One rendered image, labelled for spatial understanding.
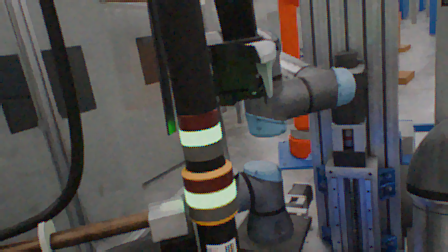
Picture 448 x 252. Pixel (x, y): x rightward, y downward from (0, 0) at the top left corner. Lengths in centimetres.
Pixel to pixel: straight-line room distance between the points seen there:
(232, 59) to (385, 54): 71
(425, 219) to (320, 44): 61
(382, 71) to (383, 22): 13
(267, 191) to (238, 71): 67
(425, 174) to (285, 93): 25
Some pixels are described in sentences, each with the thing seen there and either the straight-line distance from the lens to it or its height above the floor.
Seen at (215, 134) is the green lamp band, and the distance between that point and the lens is 28.
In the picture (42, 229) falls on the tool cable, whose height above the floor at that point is 156.
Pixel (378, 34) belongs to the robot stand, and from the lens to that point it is 108.
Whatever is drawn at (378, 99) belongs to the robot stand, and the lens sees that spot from 111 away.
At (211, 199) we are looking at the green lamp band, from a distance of 29.
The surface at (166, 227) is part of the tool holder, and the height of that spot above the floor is 154.
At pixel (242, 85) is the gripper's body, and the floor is 162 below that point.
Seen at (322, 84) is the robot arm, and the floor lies 156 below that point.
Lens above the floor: 169
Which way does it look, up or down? 16 degrees down
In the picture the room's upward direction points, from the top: 9 degrees counter-clockwise
